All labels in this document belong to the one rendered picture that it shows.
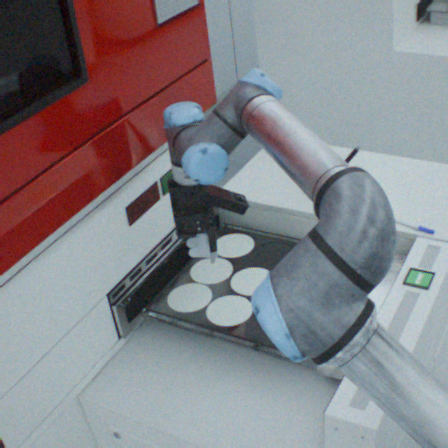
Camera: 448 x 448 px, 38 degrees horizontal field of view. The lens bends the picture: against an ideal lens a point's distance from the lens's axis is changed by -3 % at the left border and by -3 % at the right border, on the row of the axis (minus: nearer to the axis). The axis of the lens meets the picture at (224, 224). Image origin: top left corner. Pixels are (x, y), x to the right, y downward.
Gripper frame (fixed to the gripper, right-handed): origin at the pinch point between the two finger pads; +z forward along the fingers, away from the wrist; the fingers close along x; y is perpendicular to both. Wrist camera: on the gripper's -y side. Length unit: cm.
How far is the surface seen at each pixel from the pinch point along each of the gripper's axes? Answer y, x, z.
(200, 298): 4.6, 1.6, 9.1
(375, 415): -19, 48, 3
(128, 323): 21.3, 2.3, 11.7
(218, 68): -46, -314, 72
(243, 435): 2.3, 34.9, 17.0
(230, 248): -5.2, -15.2, 9.3
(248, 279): -6.9, -1.9, 9.3
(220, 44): -50, -319, 57
